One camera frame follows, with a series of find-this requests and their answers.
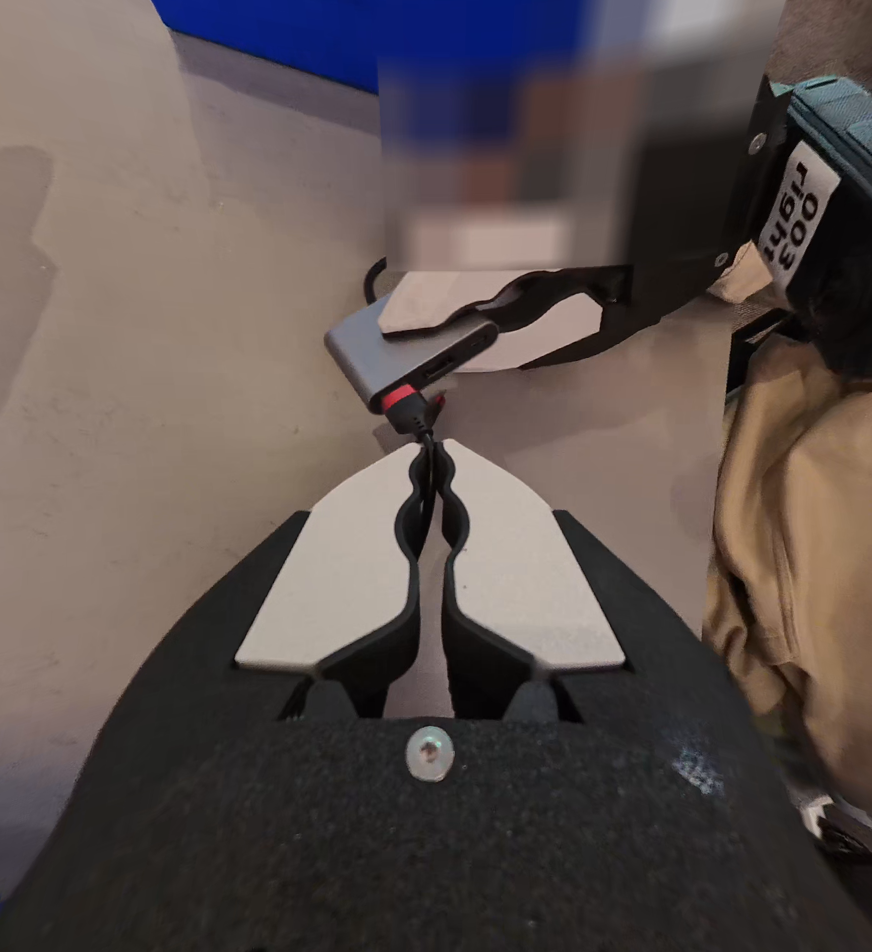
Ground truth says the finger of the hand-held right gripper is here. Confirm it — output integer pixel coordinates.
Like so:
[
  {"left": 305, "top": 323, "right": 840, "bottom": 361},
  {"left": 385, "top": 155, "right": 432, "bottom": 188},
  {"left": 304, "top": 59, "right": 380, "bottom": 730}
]
[
  {"left": 451, "top": 292, "right": 610, "bottom": 373},
  {"left": 376, "top": 269, "right": 621, "bottom": 343}
]

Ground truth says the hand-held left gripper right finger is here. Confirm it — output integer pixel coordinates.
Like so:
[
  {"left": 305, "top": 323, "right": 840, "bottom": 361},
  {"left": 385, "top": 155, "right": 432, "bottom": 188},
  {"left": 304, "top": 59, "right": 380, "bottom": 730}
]
[{"left": 439, "top": 439, "right": 628, "bottom": 675}]

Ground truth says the black red-tipped usb cable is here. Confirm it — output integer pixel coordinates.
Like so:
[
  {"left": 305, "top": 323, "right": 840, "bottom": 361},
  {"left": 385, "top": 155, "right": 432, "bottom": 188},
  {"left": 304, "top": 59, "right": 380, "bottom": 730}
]
[{"left": 381, "top": 384, "right": 449, "bottom": 566}]

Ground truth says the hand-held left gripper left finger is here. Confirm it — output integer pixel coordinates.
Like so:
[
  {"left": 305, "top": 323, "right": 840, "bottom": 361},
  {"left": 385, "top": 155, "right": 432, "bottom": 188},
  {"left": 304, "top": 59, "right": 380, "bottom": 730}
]
[{"left": 234, "top": 444, "right": 426, "bottom": 675}]

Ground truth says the grey usb hub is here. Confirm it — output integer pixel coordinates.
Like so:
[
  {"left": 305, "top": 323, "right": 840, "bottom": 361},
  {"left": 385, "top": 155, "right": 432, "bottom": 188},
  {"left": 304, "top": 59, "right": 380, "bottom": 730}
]
[{"left": 323, "top": 256, "right": 501, "bottom": 416}]

